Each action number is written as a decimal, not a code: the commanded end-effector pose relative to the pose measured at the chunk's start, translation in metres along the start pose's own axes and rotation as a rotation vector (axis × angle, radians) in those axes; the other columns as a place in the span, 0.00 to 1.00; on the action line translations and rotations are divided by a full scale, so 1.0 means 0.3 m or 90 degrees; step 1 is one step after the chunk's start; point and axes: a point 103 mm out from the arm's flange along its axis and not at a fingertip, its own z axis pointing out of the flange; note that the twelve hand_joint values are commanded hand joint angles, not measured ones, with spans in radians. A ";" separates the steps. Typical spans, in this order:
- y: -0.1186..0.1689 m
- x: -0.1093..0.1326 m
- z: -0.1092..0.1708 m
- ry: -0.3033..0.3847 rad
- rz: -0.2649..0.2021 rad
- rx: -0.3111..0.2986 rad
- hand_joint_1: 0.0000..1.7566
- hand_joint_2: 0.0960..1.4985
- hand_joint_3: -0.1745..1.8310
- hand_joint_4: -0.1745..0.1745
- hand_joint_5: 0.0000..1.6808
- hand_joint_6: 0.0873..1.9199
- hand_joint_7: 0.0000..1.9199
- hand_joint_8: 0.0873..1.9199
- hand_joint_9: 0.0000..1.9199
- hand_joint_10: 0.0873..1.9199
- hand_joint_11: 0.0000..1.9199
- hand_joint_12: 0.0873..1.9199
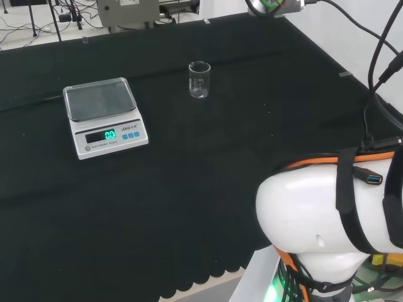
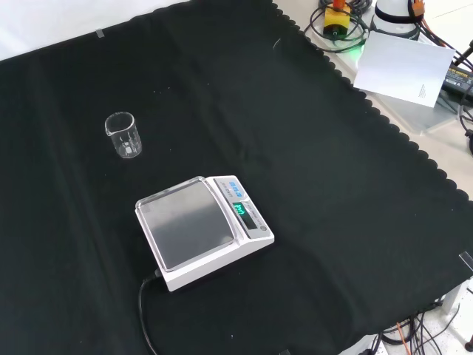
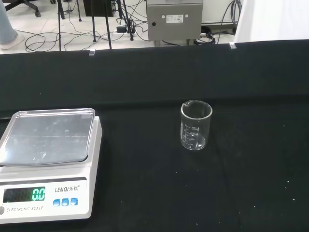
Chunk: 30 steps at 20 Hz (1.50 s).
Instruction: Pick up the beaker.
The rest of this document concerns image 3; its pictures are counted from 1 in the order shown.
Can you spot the white board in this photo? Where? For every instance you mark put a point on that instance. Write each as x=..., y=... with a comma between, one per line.
x=275, y=19

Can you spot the white electronic balance steel pan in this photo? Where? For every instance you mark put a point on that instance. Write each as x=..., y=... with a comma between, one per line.
x=48, y=169

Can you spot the black tripod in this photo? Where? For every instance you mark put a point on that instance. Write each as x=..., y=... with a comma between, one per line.
x=94, y=21

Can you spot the clear cloth clip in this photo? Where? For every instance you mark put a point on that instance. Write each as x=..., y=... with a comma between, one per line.
x=92, y=52
x=232, y=45

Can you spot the black bench cloth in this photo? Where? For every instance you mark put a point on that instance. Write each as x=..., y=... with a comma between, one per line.
x=217, y=120

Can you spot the white power strip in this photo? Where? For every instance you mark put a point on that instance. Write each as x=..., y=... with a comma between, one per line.
x=124, y=32

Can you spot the grey metal control cabinet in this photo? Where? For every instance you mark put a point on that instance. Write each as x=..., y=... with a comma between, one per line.
x=174, y=21

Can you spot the person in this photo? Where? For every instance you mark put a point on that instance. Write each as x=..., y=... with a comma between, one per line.
x=7, y=29

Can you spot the clear glass beaker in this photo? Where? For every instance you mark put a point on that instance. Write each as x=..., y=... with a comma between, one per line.
x=196, y=125

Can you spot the black office chair base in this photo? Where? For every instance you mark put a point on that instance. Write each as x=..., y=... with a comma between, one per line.
x=26, y=6

